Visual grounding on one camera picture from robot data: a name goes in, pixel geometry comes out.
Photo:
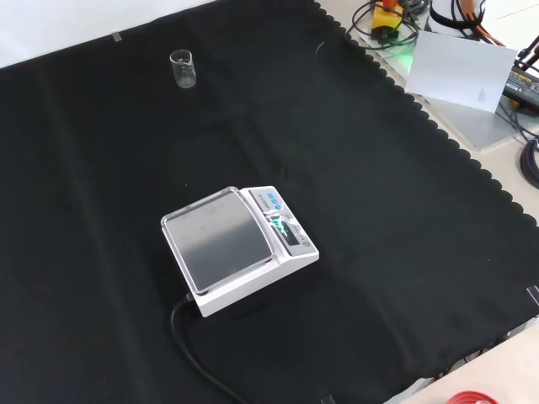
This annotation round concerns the clear glass beaker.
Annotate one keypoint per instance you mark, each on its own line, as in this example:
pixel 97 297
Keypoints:
pixel 184 69

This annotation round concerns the white electronic balance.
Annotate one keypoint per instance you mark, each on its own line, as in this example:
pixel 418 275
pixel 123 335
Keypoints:
pixel 236 248

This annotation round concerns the black bench cloth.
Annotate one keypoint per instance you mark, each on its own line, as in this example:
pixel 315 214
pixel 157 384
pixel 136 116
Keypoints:
pixel 236 139

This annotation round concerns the yellow stop button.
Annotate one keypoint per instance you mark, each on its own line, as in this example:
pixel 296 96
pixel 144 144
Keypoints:
pixel 385 22

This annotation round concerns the clear tape strip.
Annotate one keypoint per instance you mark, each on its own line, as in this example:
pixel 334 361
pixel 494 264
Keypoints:
pixel 116 37

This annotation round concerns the pale board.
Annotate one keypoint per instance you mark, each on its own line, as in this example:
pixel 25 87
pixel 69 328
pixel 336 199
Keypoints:
pixel 459 71

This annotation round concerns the black power adapter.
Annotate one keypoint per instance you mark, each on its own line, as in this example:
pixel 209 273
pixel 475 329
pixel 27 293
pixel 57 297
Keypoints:
pixel 522 86

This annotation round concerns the grey metal base plate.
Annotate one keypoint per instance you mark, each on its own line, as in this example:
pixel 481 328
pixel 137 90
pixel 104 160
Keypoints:
pixel 480 124

